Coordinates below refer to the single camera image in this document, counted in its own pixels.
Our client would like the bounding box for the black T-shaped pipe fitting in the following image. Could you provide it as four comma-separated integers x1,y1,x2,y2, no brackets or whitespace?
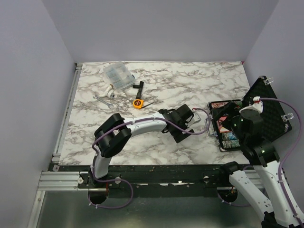
133,81,144,99

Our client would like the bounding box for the red poker chip row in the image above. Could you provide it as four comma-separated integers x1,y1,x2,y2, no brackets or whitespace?
210,102,227,109

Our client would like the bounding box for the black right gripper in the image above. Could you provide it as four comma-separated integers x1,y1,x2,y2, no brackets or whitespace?
212,99,247,143

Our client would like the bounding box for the black mounting rail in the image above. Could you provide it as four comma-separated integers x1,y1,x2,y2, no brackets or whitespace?
78,163,247,198

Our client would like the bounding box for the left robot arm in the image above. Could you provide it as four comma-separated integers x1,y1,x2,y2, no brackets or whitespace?
89,104,201,188

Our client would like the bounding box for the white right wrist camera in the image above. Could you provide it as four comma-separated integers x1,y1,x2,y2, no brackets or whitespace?
239,96,264,114

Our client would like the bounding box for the red triangle card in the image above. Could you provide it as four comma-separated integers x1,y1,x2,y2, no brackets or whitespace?
217,116,230,133

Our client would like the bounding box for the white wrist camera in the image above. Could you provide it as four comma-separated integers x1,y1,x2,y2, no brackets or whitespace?
190,112,201,124
239,96,264,114

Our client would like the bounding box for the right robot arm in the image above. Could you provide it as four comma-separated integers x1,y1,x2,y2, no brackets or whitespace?
218,97,304,228

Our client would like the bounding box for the silver open-end wrench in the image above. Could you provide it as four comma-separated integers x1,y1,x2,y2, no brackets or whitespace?
93,95,114,109

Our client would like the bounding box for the chrome case handle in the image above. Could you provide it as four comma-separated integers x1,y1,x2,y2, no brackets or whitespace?
205,117,217,137

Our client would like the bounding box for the white plastic faucet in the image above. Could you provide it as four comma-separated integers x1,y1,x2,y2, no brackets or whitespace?
99,84,115,99

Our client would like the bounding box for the grey poker chip row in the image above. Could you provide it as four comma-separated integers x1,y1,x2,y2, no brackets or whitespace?
222,140,240,149

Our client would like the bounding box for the yellow tape measure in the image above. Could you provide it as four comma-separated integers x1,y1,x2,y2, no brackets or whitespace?
133,99,153,109

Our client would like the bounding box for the clear screw organizer box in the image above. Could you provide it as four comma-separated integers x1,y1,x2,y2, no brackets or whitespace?
104,62,135,91

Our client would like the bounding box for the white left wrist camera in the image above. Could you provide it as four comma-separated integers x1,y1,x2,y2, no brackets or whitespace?
190,112,201,124

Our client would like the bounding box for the black poker case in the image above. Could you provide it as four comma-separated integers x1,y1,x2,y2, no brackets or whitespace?
208,76,294,152

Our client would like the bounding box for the green poker chip row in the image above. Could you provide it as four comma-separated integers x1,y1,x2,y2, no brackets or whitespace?
221,132,237,141

